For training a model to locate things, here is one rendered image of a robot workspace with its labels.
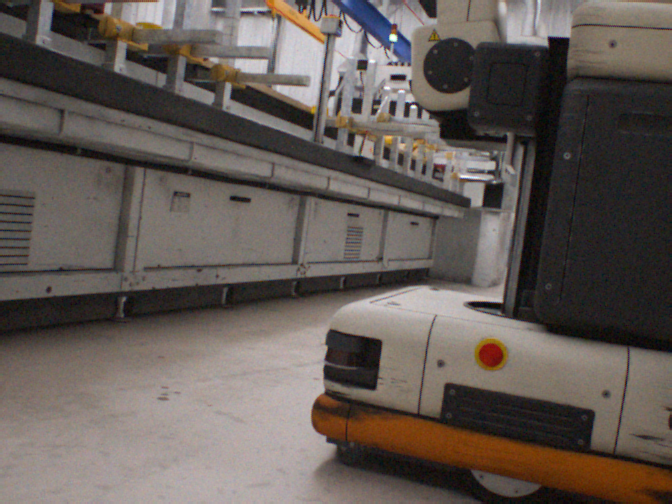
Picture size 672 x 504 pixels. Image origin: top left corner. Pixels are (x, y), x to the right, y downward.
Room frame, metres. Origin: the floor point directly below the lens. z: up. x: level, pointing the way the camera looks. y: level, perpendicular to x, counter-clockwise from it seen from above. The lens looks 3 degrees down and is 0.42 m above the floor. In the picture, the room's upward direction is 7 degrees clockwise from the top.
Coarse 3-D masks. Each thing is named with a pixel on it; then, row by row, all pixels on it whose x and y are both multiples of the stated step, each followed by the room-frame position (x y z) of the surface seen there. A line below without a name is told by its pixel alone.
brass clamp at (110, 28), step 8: (104, 24) 1.67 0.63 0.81; (112, 24) 1.66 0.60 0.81; (120, 24) 1.68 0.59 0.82; (128, 24) 1.70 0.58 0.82; (104, 32) 1.67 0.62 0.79; (112, 32) 1.66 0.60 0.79; (120, 32) 1.68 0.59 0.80; (128, 32) 1.71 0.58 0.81; (120, 40) 1.69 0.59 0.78; (128, 40) 1.71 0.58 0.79; (128, 48) 1.78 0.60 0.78; (136, 48) 1.76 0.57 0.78; (144, 48) 1.77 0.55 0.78
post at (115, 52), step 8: (112, 8) 1.70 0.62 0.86; (120, 8) 1.69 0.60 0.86; (128, 8) 1.71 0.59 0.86; (112, 16) 1.70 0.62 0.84; (120, 16) 1.69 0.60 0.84; (128, 16) 1.71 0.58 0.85; (112, 40) 1.69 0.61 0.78; (112, 48) 1.69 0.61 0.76; (120, 48) 1.70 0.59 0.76; (112, 56) 1.69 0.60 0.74; (120, 56) 1.70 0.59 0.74; (120, 64) 1.70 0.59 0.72
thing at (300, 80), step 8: (192, 72) 2.24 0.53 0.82; (200, 72) 2.24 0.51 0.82; (208, 72) 2.22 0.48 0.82; (240, 72) 2.18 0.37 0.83; (248, 72) 2.17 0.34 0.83; (192, 80) 2.25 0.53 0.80; (200, 80) 2.25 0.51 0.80; (208, 80) 2.23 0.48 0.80; (240, 80) 2.18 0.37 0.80; (248, 80) 2.17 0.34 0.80; (256, 80) 2.16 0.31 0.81; (264, 80) 2.15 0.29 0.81; (272, 80) 2.14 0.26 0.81; (280, 80) 2.12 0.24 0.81; (288, 80) 2.11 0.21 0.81; (296, 80) 2.10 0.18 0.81; (304, 80) 2.09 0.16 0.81
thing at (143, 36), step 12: (84, 36) 1.78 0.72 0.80; (96, 36) 1.77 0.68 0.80; (132, 36) 1.72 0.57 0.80; (144, 36) 1.71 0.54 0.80; (156, 36) 1.69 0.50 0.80; (168, 36) 1.68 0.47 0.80; (180, 36) 1.67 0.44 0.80; (192, 36) 1.65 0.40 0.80; (204, 36) 1.64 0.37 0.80; (216, 36) 1.63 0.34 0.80
